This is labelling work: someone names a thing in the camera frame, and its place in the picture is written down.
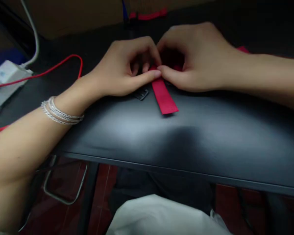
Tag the white power strip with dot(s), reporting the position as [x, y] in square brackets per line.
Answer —
[5, 85]

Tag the blue plastic bin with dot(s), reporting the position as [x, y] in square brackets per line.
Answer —
[7, 58]

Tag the black plastic buckle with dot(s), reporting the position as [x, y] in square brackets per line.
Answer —
[142, 94]

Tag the black table leg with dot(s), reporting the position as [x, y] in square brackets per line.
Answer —
[88, 198]

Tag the person's body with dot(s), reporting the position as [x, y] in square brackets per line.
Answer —
[161, 210]

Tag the person's left hand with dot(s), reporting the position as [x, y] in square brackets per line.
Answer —
[117, 73]

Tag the cardboard box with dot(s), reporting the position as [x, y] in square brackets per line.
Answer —
[71, 17]

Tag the person's right hand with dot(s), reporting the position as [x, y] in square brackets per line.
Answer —
[198, 58]

